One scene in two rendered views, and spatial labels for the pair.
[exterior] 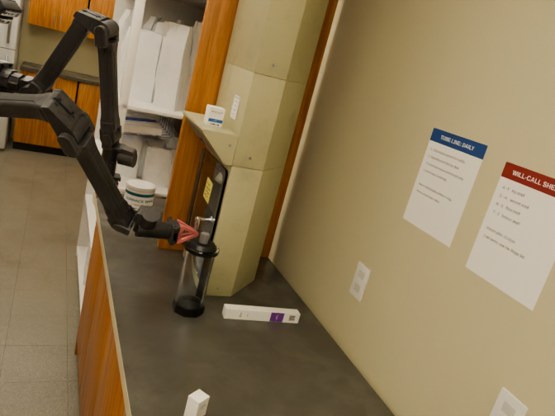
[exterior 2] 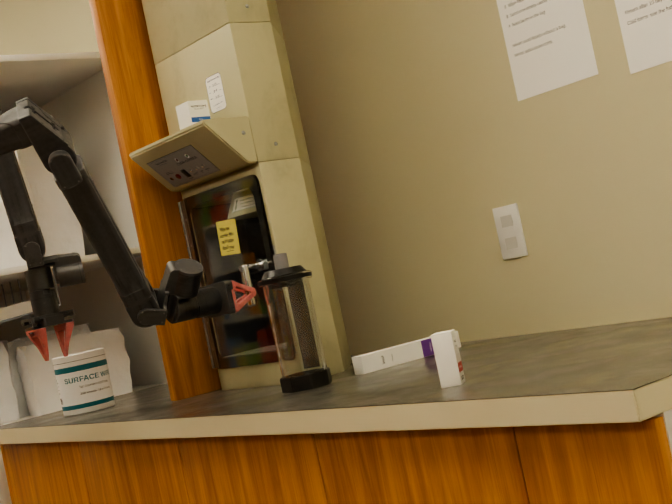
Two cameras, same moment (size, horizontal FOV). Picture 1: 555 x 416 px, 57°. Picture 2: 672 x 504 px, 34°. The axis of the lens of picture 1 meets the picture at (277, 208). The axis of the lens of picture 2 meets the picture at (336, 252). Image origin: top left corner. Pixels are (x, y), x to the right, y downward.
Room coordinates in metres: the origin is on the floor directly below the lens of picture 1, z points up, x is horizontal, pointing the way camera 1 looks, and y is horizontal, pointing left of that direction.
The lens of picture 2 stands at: (-0.68, 0.58, 1.14)
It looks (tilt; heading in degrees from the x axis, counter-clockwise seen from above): 1 degrees up; 347
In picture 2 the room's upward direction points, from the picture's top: 12 degrees counter-clockwise
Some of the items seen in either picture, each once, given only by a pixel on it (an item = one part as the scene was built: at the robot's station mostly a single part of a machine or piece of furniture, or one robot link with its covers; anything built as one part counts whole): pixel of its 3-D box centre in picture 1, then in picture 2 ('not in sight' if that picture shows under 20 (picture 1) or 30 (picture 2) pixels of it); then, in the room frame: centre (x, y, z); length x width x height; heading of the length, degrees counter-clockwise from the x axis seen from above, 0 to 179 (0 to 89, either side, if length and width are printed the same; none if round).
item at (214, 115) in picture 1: (214, 115); (193, 116); (1.67, 0.28, 1.54); 0.05 x 0.05 x 0.06; 26
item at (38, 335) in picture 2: not in sight; (48, 338); (1.85, 0.67, 1.14); 0.07 x 0.07 x 0.09; 26
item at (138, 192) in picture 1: (139, 199); (83, 381); (2.19, 0.62, 1.01); 0.13 x 0.13 x 0.15
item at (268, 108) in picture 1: (245, 181); (270, 208); (1.79, 0.14, 1.32); 0.32 x 0.25 x 0.77; 26
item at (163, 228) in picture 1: (163, 229); (206, 301); (1.56, 0.34, 1.15); 0.10 x 0.07 x 0.07; 27
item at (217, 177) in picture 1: (203, 211); (235, 275); (1.73, 0.25, 1.19); 0.30 x 0.01 x 0.40; 26
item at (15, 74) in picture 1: (11, 81); not in sight; (1.81, 1.05, 1.45); 0.09 x 0.08 x 0.12; 0
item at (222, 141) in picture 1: (206, 136); (190, 157); (1.71, 0.30, 1.46); 0.32 x 0.12 x 0.10; 26
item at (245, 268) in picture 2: (201, 229); (254, 282); (1.62, 0.23, 1.17); 0.05 x 0.03 x 0.10; 116
